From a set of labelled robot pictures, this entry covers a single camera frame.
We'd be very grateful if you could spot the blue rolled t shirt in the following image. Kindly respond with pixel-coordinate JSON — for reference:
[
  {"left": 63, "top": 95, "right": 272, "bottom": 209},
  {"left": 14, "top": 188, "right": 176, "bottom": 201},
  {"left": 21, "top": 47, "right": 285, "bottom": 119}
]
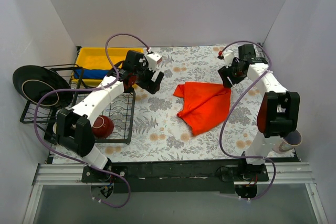
[{"left": 73, "top": 68, "right": 109, "bottom": 80}]

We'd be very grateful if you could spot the orange t shirt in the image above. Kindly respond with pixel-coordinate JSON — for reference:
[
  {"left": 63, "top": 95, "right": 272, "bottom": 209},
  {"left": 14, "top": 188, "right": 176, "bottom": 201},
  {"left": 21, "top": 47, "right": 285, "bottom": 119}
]
[{"left": 174, "top": 82, "right": 232, "bottom": 136}]

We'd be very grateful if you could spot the purple ceramic mug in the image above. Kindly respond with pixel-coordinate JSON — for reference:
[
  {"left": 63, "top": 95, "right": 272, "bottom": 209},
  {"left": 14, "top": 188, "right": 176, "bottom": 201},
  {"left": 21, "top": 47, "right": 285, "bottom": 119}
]
[{"left": 272, "top": 130, "right": 302, "bottom": 153}]

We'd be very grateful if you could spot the yellow plastic bin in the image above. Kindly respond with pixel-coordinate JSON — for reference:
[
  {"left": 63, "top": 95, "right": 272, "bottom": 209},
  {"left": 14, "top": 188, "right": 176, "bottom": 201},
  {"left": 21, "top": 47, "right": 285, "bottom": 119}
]
[{"left": 75, "top": 47, "right": 143, "bottom": 70}]

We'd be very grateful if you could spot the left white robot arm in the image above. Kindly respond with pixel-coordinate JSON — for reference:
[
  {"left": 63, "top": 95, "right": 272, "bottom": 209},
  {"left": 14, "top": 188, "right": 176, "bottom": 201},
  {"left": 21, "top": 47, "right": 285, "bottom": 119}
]
[{"left": 56, "top": 50, "right": 164, "bottom": 182}]

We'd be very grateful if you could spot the cream cup in rack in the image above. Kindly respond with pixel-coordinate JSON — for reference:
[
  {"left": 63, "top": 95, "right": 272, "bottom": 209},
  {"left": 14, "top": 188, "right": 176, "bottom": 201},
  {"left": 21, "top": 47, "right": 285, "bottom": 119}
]
[{"left": 52, "top": 124, "right": 57, "bottom": 134}]

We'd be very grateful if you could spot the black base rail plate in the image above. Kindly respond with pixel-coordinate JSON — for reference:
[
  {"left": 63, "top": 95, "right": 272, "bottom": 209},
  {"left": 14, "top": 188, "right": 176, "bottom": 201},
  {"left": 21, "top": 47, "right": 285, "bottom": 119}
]
[{"left": 81, "top": 159, "right": 269, "bottom": 194}]

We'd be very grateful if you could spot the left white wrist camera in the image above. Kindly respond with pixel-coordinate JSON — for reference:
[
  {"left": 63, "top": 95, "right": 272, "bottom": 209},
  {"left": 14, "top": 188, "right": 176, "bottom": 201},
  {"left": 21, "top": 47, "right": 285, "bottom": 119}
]
[{"left": 145, "top": 48, "right": 163, "bottom": 72}]

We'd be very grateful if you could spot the red bowl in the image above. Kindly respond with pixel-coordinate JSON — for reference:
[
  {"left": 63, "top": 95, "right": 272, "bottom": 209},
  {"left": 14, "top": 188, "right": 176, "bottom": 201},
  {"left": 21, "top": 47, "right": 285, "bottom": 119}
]
[{"left": 92, "top": 115, "right": 114, "bottom": 138}]

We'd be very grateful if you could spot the aluminium frame rail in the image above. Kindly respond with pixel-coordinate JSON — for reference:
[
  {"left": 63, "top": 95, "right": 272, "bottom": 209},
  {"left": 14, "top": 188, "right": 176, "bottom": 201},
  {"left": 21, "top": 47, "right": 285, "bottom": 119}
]
[{"left": 33, "top": 161, "right": 315, "bottom": 185}]

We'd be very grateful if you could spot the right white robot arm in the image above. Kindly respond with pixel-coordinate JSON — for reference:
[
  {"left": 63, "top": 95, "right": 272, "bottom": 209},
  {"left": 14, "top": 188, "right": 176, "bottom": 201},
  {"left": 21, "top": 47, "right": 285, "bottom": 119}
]
[{"left": 216, "top": 41, "right": 300, "bottom": 182}]

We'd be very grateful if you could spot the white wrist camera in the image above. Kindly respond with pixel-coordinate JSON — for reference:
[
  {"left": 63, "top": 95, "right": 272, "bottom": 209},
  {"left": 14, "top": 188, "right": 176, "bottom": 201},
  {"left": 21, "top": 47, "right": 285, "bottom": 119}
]
[
  {"left": 218, "top": 50, "right": 235, "bottom": 67},
  {"left": 145, "top": 48, "right": 163, "bottom": 72}
]

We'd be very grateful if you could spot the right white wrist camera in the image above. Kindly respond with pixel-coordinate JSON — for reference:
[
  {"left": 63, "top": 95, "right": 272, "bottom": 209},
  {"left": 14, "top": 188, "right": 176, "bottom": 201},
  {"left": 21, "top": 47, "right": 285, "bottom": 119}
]
[{"left": 218, "top": 50, "right": 235, "bottom": 67}]

